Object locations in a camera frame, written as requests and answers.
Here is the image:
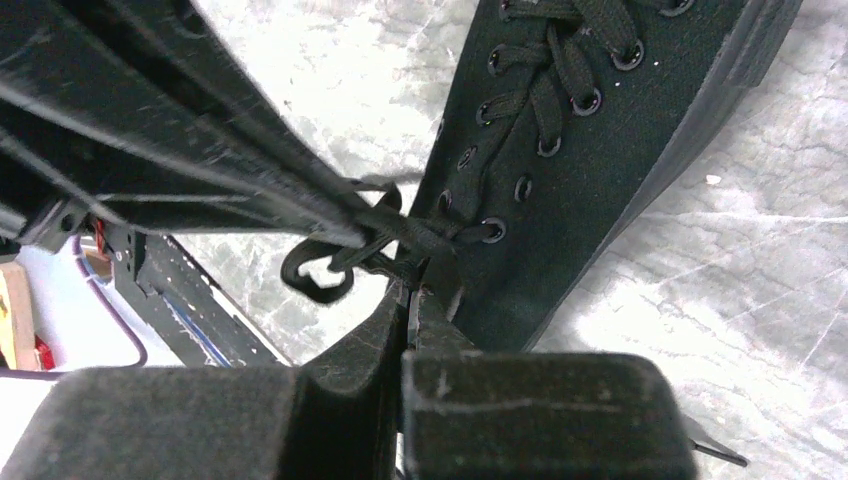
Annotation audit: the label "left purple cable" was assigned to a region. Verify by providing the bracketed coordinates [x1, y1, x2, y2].
[0, 235, 148, 382]

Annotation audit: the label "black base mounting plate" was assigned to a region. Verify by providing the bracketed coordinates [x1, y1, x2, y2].
[103, 225, 288, 367]

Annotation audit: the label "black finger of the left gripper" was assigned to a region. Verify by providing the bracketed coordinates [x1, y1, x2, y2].
[1, 1, 366, 249]

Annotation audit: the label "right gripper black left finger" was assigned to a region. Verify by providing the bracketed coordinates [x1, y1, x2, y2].
[1, 284, 408, 479]

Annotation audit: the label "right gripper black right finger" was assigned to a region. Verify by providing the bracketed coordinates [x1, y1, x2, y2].
[401, 290, 697, 479]

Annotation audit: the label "black shoelace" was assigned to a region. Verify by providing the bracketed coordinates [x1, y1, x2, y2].
[280, 1, 645, 304]

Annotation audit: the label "black shoe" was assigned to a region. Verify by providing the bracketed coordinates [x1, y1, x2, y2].
[411, 1, 800, 351]

